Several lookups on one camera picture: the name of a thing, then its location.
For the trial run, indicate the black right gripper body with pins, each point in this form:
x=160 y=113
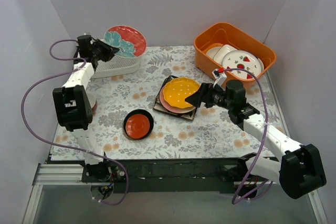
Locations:
x=205 y=95

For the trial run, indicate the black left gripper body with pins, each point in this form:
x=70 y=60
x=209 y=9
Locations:
x=101 y=50

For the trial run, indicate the yellow polka dot plate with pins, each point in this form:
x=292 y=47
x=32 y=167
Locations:
x=178 y=89

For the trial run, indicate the pink and cream plate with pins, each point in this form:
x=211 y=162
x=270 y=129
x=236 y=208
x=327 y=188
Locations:
x=172 y=108

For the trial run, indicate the red plate with teal flower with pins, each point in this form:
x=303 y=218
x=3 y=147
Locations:
x=131 y=43

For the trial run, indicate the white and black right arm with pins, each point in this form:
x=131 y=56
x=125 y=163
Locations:
x=298 y=168

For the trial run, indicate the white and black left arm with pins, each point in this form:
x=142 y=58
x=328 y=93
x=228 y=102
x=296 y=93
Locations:
x=72 y=105

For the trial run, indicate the white round plate in bin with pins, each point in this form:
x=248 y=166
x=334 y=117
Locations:
x=213 y=51

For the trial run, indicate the orange plastic bin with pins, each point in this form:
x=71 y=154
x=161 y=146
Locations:
x=224 y=33

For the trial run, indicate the white perforated plastic basket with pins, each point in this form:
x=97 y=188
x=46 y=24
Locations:
x=117 y=66

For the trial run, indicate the dark square patterned plate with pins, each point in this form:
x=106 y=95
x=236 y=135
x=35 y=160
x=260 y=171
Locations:
x=158 y=105

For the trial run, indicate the white plate with strawberries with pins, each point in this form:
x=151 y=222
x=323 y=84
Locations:
x=244 y=62

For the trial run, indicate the white square dish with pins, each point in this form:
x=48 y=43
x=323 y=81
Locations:
x=222 y=52

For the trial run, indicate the red cup with white interior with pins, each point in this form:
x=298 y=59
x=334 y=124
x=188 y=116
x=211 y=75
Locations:
x=93 y=102

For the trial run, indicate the black bowl with red interior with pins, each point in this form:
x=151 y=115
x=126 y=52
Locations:
x=138 y=124

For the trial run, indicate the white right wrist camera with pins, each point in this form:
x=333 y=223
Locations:
x=220 y=76

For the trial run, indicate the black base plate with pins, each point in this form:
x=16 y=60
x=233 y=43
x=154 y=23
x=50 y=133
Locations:
x=168 y=175

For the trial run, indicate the aluminium frame rail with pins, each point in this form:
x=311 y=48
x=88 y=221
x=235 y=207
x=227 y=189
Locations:
x=50 y=175

